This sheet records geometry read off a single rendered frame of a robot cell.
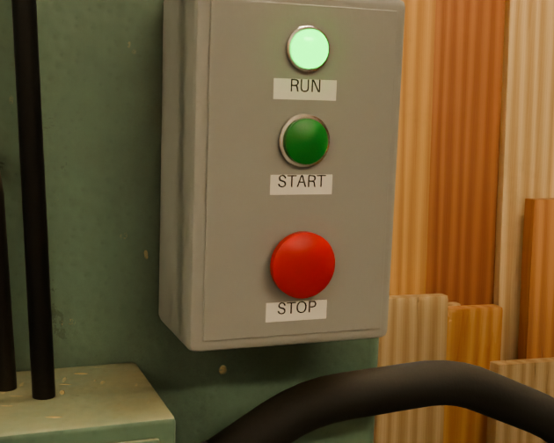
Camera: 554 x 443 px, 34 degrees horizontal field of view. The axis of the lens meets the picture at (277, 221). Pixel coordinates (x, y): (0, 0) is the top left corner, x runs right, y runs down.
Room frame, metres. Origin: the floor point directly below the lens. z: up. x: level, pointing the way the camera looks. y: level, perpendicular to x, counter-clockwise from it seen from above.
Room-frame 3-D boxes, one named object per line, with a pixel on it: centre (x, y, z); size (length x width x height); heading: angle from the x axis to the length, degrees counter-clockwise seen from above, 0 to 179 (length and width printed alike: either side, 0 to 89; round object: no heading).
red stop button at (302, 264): (0.39, -0.01, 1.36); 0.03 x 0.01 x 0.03; 111
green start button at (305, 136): (0.40, -0.01, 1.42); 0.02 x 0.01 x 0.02; 111
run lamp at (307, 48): (0.40, -0.01, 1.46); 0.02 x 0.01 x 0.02; 111
